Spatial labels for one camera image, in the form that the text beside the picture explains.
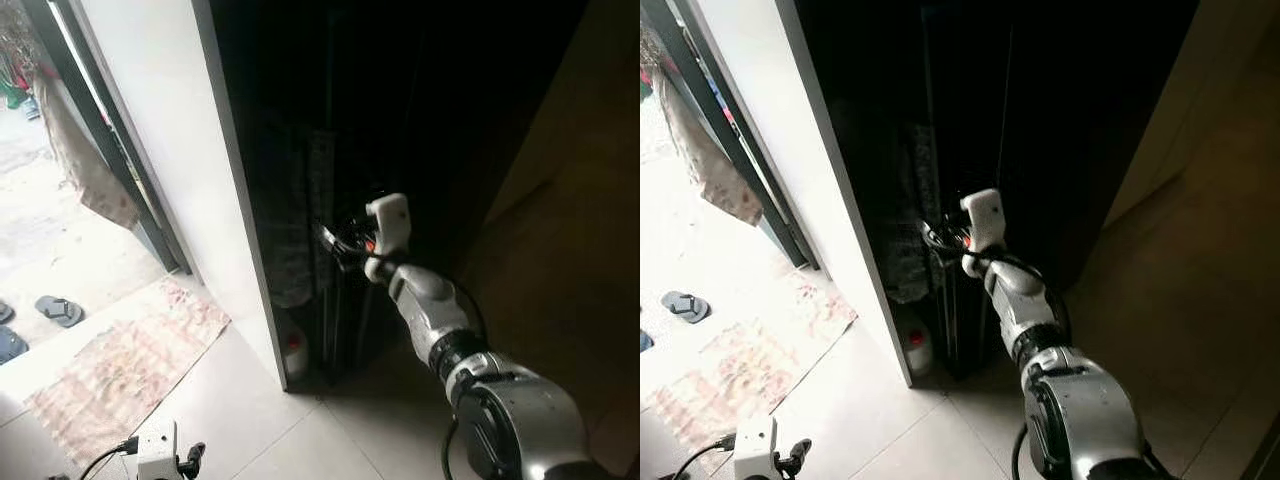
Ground patterned pink floor mat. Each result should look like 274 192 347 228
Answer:
645 270 858 471
25 278 231 466

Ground white bottle red cap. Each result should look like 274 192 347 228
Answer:
903 325 934 379
280 325 309 379

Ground brownish hanging curtain cloth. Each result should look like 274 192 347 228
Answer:
35 65 141 231
655 65 763 226

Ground brown wooden cabinet panel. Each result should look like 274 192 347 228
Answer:
480 0 641 301
1100 0 1280 261

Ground colourful hanging clothes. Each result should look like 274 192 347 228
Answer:
0 30 41 111
640 40 666 101

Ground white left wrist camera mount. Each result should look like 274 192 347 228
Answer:
135 420 181 480
733 415 781 480

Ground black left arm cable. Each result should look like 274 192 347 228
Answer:
80 438 141 480
672 435 737 480

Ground dark metal door frame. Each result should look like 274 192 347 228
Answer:
640 0 823 271
20 0 193 276

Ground grey strapped slipper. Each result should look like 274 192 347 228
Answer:
35 295 85 328
661 290 711 324

